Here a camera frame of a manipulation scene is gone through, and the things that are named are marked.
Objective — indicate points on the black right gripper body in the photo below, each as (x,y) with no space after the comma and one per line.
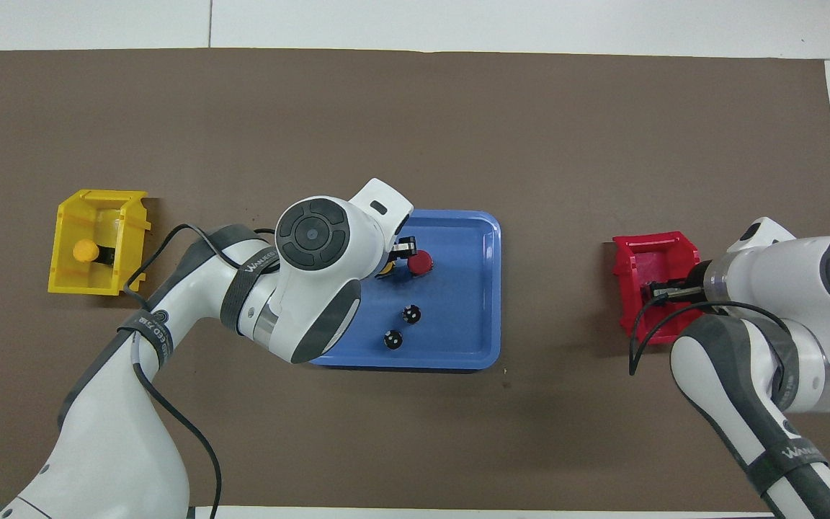
(697,287)

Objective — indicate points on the yellow push button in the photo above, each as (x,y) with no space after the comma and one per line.
(86,251)
(385,271)

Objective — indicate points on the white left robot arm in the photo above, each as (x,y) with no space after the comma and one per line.
(314,288)

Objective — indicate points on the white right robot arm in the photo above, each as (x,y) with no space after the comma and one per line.
(782,288)

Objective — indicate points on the blue plastic tray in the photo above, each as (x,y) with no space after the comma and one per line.
(458,317)

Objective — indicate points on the red plastic storage bin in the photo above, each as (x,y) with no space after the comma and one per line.
(631,274)

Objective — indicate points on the black cylindrical capacitor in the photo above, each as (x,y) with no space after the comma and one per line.
(393,340)
(411,314)

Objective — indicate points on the brown paper table mat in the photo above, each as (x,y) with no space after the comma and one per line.
(530,447)

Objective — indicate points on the yellow plastic storage bin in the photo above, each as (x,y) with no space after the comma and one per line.
(62,277)

